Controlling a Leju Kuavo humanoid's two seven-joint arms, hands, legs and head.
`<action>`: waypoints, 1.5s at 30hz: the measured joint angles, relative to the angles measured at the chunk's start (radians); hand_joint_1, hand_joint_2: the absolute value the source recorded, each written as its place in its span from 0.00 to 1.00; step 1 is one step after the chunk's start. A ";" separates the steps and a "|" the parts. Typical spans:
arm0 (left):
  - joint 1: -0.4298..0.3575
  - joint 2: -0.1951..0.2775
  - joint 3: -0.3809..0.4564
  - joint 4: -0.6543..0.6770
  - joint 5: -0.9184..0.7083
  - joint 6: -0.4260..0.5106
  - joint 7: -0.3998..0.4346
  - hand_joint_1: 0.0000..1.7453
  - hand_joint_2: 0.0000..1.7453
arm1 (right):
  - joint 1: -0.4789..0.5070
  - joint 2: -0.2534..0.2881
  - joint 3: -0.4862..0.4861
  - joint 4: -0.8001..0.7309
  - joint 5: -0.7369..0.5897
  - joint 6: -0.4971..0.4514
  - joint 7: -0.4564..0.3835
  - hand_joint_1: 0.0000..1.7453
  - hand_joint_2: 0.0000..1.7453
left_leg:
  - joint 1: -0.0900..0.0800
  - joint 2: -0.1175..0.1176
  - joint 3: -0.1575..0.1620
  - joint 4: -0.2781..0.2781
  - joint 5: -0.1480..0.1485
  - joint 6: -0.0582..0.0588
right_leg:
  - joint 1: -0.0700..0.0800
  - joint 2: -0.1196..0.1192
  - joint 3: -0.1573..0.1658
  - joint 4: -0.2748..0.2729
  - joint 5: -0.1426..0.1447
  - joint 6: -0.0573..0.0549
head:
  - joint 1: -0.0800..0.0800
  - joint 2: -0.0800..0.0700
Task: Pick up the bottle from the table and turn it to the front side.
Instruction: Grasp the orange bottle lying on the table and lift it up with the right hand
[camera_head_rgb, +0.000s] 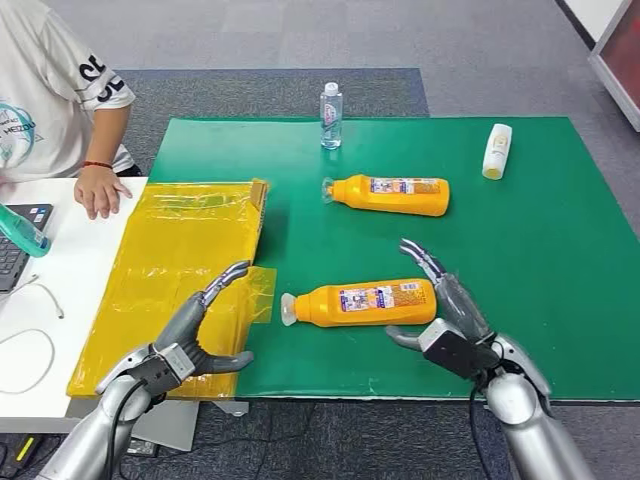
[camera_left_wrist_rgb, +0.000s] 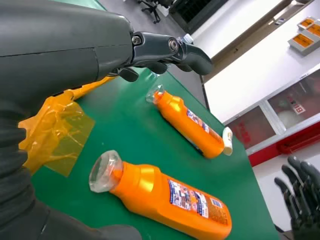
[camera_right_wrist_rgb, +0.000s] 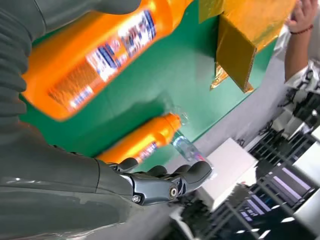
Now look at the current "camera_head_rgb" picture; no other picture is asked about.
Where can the small white bottle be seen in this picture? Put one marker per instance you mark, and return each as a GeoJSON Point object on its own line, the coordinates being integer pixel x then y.
{"type": "Point", "coordinates": [496, 152]}

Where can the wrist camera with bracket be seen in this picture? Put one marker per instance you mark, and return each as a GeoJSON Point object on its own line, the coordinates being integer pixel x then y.
{"type": "Point", "coordinates": [457, 358]}
{"type": "Point", "coordinates": [172, 364]}

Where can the grey desk leg panel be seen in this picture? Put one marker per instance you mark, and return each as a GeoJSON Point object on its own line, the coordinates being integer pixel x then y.
{"type": "Point", "coordinates": [175, 424]}

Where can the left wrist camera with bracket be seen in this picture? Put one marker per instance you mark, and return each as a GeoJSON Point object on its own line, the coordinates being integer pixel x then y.
{"type": "Point", "coordinates": [172, 364]}

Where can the person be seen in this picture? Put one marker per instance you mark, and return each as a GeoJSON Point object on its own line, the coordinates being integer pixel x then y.
{"type": "Point", "coordinates": [45, 99]}

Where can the yellow plastic-wrapped board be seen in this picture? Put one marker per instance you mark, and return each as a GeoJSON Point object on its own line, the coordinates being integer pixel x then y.
{"type": "Point", "coordinates": [170, 265]}

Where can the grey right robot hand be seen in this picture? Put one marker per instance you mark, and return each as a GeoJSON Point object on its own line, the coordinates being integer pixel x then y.
{"type": "Point", "coordinates": [460, 305]}

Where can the person's left hand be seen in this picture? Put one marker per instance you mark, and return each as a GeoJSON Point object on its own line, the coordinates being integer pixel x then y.
{"type": "Point", "coordinates": [97, 192]}

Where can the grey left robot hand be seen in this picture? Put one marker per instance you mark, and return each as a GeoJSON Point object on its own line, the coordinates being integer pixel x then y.
{"type": "Point", "coordinates": [180, 324]}

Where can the person's left forearm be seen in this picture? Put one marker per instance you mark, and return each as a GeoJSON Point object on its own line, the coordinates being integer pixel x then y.
{"type": "Point", "coordinates": [107, 136]}

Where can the green table mat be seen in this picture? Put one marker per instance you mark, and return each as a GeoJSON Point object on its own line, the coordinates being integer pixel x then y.
{"type": "Point", "coordinates": [525, 265]}

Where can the orange detergent bottle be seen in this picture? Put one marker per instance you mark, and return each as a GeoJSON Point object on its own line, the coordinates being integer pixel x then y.
{"type": "Point", "coordinates": [370, 305]}
{"type": "Point", "coordinates": [390, 202]}

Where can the clear water bottle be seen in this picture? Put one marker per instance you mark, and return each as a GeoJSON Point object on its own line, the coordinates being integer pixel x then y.
{"type": "Point", "coordinates": [330, 126]}

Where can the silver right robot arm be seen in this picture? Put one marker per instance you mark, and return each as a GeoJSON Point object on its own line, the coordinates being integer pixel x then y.
{"type": "Point", "coordinates": [525, 430]}

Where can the black device with yellow stripe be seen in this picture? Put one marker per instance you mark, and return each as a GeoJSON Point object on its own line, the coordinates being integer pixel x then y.
{"type": "Point", "coordinates": [24, 449]}

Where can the teal spray bottle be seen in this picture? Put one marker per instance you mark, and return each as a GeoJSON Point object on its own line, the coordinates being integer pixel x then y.
{"type": "Point", "coordinates": [23, 235]}

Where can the grey table foot bracket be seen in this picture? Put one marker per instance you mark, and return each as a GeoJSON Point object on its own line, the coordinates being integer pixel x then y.
{"type": "Point", "coordinates": [232, 407]}

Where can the white cabinet with red panel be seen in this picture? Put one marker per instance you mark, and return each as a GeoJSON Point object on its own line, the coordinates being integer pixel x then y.
{"type": "Point", "coordinates": [620, 60]}

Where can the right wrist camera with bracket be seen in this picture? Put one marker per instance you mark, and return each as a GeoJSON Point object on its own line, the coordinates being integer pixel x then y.
{"type": "Point", "coordinates": [457, 358]}

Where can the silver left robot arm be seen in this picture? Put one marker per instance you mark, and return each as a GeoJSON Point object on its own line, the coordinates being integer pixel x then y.
{"type": "Point", "coordinates": [95, 437]}

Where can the dark laptop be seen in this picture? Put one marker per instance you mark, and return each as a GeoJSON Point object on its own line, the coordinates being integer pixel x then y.
{"type": "Point", "coordinates": [10, 265]}

